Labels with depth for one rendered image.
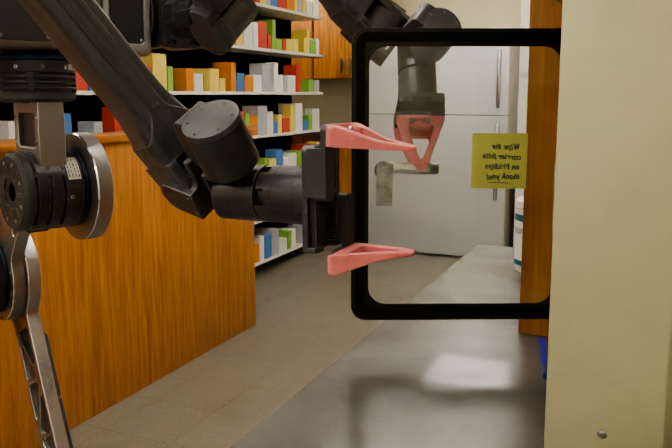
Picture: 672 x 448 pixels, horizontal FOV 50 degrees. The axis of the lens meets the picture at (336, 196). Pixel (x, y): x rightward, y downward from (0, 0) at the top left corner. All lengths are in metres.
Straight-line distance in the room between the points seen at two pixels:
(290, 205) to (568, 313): 0.29
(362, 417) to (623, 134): 0.42
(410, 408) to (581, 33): 0.46
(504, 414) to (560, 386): 0.12
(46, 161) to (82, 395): 1.92
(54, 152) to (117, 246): 1.85
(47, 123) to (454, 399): 0.83
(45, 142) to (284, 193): 0.72
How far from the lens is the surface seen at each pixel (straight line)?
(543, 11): 1.12
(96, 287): 3.12
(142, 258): 3.32
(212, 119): 0.69
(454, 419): 0.87
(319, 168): 0.67
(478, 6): 6.50
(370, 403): 0.90
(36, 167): 1.35
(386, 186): 0.98
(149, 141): 0.76
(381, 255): 0.67
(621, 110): 0.73
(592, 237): 0.74
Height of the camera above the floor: 1.30
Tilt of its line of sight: 8 degrees down
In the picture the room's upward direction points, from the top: straight up
